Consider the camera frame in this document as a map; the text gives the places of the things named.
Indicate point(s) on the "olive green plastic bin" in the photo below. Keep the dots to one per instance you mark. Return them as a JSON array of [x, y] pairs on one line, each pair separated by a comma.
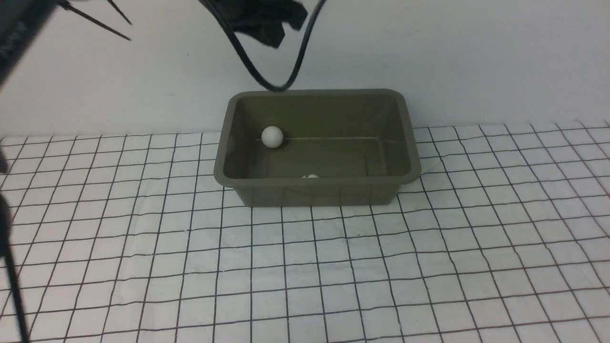
[[360, 143]]

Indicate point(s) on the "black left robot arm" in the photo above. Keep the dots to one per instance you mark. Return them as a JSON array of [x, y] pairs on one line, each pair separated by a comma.
[[22, 20]]

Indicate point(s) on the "white black-grid tablecloth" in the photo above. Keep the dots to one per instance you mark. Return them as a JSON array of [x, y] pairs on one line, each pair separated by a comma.
[[129, 239]]

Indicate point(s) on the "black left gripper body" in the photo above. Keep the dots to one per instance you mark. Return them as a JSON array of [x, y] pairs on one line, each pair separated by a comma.
[[262, 20]]

